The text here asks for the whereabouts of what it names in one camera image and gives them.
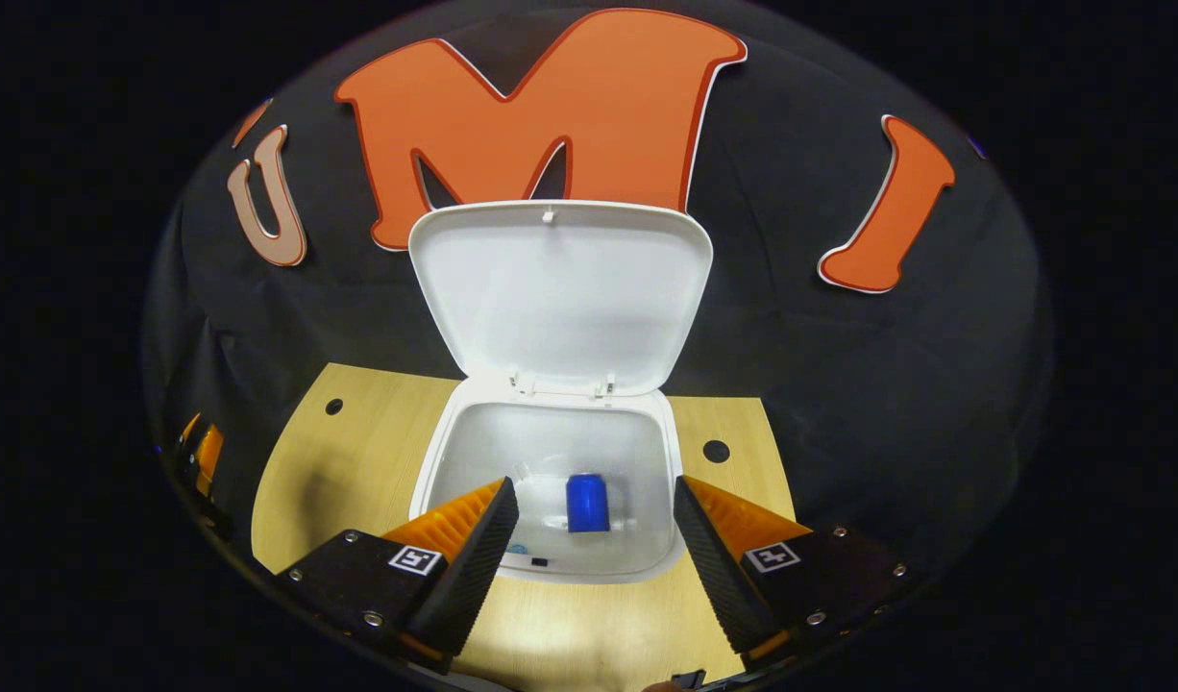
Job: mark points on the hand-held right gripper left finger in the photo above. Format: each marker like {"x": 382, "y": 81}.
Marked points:
{"x": 469, "y": 577}

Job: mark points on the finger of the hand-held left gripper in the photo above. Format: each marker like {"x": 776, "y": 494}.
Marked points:
{"x": 187, "y": 430}
{"x": 208, "y": 459}

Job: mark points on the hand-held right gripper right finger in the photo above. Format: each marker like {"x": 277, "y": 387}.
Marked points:
{"x": 723, "y": 577}

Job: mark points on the blue pop can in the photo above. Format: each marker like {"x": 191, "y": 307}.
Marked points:
{"x": 587, "y": 502}

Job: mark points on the white desktop garbage bin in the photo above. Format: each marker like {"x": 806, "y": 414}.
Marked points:
{"x": 560, "y": 288}

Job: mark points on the round black desktop hole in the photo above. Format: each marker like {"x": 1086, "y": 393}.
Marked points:
{"x": 716, "y": 451}

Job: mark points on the wooden desktop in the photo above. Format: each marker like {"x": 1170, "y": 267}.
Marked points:
{"x": 358, "y": 481}

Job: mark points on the black backdrop cloth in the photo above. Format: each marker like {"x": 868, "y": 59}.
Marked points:
{"x": 839, "y": 384}

